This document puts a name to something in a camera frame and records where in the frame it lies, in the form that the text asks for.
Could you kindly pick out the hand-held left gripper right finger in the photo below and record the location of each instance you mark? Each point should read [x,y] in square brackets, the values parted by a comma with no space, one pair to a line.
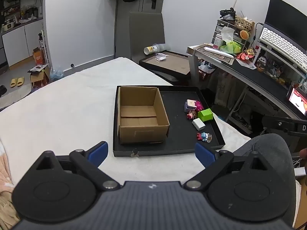
[203,153]

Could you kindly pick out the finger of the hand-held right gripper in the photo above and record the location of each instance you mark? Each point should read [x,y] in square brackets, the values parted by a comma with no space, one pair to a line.
[279,124]

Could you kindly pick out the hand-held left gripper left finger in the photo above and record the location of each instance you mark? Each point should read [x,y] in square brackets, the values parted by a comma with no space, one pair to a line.
[98,152]

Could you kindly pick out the blue and red figurine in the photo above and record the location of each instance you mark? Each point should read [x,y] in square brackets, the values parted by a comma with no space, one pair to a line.
[203,136]

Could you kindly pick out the white rectangular block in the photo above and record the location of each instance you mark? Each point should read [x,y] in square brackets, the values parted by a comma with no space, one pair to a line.
[198,123]

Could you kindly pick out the black shallow tray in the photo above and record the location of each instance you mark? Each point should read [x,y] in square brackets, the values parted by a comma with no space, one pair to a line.
[179,134]

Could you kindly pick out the green cube box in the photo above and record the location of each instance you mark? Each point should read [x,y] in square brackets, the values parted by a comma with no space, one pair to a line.
[205,116]

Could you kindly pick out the brown-haired doll figurine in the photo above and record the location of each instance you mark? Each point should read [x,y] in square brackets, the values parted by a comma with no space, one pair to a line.
[191,115]

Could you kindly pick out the pink bear toy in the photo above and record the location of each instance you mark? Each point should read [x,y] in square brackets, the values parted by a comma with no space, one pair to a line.
[199,105]

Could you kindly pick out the cardboard box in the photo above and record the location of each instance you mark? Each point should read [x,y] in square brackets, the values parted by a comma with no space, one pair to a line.
[38,77]
[144,134]

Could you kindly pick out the white and purple toy case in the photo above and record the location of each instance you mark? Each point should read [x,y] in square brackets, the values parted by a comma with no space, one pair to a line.
[190,104]

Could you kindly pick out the tablet with lit screen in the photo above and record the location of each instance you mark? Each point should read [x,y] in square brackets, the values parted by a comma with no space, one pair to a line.
[298,100]

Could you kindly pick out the black and grey desk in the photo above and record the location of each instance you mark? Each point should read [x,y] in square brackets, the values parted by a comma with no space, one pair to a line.
[263,79]

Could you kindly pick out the panda figurine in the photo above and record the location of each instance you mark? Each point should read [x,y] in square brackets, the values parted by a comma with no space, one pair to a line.
[261,63]

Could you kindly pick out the beige paper bag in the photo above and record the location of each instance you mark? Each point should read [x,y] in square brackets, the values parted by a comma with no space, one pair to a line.
[225,88]

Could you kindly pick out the red packet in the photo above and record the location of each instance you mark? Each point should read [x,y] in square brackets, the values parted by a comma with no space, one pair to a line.
[244,55]

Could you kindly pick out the red plastic basket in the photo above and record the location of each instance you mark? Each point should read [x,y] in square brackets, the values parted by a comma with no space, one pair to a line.
[203,73]

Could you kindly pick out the white keyboard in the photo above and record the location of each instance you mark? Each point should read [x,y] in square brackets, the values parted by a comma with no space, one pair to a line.
[280,43]

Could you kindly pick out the clear plastic bag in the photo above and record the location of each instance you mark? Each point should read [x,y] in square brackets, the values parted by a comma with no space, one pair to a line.
[56,75]

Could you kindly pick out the green plastic bag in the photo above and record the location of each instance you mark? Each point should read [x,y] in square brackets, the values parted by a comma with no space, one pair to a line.
[231,47]

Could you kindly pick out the flat cardboard tray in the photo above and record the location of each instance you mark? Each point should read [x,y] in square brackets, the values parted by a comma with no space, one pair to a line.
[215,55]

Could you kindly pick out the white long tube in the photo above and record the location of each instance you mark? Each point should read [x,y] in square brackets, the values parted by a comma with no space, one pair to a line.
[218,52]

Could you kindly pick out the cardboard box on floor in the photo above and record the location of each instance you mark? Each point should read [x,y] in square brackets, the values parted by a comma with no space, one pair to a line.
[38,77]

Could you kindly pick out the pink fluffy blanket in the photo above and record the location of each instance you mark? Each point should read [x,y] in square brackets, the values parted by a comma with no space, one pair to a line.
[4,172]

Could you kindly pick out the orange round plush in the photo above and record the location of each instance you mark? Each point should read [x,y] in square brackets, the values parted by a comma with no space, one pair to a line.
[244,34]

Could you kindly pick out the grey floor rug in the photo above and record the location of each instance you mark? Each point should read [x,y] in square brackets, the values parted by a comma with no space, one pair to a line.
[14,98]

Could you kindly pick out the black monitor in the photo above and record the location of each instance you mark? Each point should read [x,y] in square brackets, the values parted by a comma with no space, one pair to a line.
[285,21]

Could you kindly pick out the pink and white bottle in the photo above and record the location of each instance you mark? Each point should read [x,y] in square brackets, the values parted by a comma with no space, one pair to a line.
[217,42]

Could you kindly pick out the white tissue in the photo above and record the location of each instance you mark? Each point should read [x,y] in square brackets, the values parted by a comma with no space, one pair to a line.
[226,33]

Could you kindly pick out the yellow slipper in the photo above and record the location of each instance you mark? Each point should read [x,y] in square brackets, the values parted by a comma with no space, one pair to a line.
[13,82]
[20,81]

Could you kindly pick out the white face mask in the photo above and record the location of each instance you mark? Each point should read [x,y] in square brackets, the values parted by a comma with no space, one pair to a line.
[161,57]

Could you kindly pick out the wicker basket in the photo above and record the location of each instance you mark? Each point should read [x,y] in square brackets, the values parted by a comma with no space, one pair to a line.
[243,22]

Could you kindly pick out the orange box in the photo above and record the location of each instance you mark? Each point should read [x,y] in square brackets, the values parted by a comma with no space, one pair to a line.
[38,57]

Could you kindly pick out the grey drawer organiser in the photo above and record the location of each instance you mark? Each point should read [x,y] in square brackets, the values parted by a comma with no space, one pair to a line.
[221,27]

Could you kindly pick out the black shoe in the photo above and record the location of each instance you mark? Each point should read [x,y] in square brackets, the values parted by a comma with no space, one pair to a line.
[2,90]

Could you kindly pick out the white and yellow can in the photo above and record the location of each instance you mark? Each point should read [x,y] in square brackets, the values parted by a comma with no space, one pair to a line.
[151,49]

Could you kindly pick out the black bundle on drawers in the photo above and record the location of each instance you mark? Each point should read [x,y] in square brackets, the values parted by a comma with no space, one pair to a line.
[227,14]

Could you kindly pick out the dark grey door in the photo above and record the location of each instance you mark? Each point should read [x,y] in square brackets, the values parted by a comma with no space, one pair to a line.
[122,28]

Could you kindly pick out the white kitchen cabinet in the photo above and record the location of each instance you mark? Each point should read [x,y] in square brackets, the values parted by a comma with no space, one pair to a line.
[16,43]

